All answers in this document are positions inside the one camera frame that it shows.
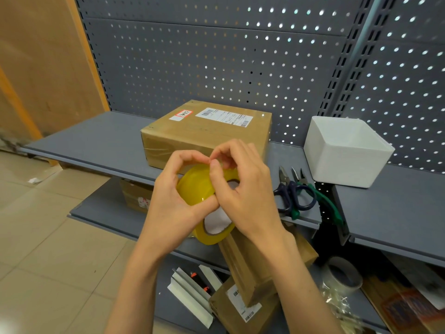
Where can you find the person's left hand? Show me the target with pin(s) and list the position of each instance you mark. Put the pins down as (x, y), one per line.
(170, 212)

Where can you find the person's right hand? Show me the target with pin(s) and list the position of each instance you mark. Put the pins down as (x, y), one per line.
(250, 198)

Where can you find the yellow tape roll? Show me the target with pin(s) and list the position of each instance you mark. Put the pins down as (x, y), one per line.
(194, 187)

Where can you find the black scissors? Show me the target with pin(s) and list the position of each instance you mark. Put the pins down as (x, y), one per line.
(295, 194)

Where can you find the brown cardboard box white labels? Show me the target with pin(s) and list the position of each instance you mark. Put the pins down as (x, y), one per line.
(194, 135)

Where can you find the white plastic bin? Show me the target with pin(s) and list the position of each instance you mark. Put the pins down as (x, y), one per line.
(347, 156)

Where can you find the person's left forearm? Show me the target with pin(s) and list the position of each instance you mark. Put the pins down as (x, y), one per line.
(135, 295)

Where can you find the cardboard box torn white sticker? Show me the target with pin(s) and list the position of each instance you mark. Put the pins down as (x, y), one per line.
(135, 198)

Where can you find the cardboard box red lettering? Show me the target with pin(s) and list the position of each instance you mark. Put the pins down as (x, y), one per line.
(243, 271)

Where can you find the cardboard box barcode label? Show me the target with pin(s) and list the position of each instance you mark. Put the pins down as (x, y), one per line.
(240, 309)

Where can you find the white tape roll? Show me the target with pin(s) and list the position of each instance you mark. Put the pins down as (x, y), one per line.
(342, 274)

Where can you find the cardboard box red blue print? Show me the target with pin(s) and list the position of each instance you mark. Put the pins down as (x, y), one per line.
(410, 302)

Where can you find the white flat strips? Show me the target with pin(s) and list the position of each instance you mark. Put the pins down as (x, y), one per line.
(193, 295)

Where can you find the white paper scrap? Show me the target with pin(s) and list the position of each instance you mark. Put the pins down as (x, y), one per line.
(33, 180)

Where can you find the crumpled clear plastic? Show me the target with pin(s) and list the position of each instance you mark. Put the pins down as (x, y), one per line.
(340, 306)

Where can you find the grey perforated back panel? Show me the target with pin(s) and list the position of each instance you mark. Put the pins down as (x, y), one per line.
(403, 83)
(208, 59)

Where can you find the brown wooden panel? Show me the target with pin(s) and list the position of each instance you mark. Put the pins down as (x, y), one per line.
(41, 69)

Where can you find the grey slotted upright post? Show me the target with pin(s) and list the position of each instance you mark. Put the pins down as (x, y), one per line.
(354, 55)
(94, 55)

